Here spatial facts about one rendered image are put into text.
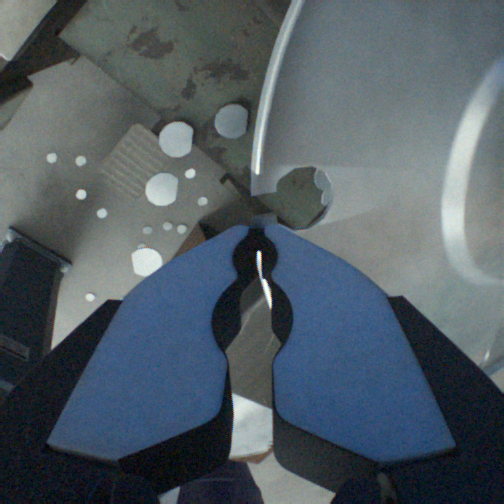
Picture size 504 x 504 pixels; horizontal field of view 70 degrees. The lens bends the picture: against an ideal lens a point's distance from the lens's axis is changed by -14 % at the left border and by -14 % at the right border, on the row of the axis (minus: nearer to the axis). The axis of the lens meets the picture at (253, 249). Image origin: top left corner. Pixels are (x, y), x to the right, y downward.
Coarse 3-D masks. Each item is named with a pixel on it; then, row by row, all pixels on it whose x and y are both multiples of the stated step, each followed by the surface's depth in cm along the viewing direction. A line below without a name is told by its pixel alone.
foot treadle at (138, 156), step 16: (144, 128) 69; (160, 128) 71; (128, 144) 70; (144, 144) 71; (112, 160) 70; (128, 160) 71; (144, 160) 72; (160, 160) 73; (112, 176) 72; (128, 176) 73; (144, 176) 74; (128, 192) 74; (144, 192) 75
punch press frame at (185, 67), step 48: (96, 0) 19; (144, 0) 20; (192, 0) 21; (240, 0) 21; (96, 48) 20; (144, 48) 21; (192, 48) 22; (240, 48) 23; (144, 96) 23; (192, 96) 24; (240, 96) 25; (240, 144) 26; (288, 192) 29
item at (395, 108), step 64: (320, 0) 10; (384, 0) 11; (448, 0) 11; (320, 64) 11; (384, 64) 12; (448, 64) 12; (256, 128) 12; (320, 128) 12; (384, 128) 13; (448, 128) 14; (256, 192) 13; (384, 192) 14; (448, 192) 15; (384, 256) 16; (448, 256) 17; (448, 320) 19
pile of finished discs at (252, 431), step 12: (240, 408) 78; (252, 408) 79; (264, 408) 80; (240, 420) 80; (252, 420) 81; (264, 420) 82; (240, 432) 82; (252, 432) 83; (264, 432) 85; (240, 444) 85; (252, 444) 86; (264, 444) 88; (240, 456) 87
